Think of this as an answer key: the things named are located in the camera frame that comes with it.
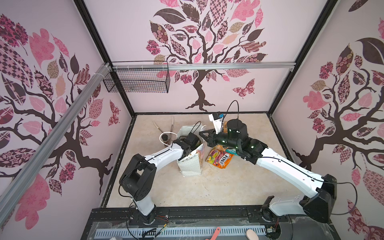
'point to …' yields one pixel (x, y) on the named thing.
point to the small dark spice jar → (164, 137)
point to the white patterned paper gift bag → (191, 164)
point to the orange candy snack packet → (219, 159)
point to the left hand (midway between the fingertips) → (191, 160)
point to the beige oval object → (251, 235)
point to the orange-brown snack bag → (220, 147)
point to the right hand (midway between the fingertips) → (200, 131)
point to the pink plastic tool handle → (215, 234)
